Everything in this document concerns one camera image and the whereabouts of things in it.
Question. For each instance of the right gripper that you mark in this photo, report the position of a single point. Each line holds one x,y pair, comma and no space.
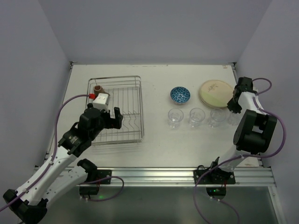
234,105

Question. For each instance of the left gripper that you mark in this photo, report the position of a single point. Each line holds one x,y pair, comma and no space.
111,122

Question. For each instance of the clear glass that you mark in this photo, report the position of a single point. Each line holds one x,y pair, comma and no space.
234,119
175,116
196,117
217,117

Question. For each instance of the green plate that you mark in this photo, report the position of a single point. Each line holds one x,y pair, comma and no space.
215,93

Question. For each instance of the brown ceramic mug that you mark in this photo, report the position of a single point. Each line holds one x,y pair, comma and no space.
98,89

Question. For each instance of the blue patterned bowl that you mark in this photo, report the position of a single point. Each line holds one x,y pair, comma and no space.
180,95

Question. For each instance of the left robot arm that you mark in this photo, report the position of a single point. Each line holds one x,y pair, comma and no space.
30,201

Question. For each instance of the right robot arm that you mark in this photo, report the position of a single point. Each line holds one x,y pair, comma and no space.
254,132

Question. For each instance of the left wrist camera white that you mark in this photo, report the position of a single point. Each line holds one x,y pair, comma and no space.
101,102

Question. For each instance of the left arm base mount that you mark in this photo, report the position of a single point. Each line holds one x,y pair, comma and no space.
94,176

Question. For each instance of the aluminium front rail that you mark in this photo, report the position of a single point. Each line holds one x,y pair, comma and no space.
184,177

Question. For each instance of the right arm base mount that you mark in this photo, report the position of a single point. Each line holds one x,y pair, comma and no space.
215,177

